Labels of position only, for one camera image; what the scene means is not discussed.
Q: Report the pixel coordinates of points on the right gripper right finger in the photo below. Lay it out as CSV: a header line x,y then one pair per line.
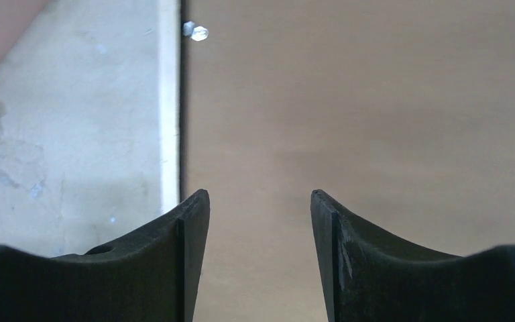
x,y
370,274

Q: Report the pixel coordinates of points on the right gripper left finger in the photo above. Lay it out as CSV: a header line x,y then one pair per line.
x,y
149,274

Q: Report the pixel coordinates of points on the wooden picture frame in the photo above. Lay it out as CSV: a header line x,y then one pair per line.
x,y
169,71

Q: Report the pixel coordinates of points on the brown backing board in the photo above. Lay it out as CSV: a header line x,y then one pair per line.
x,y
403,111

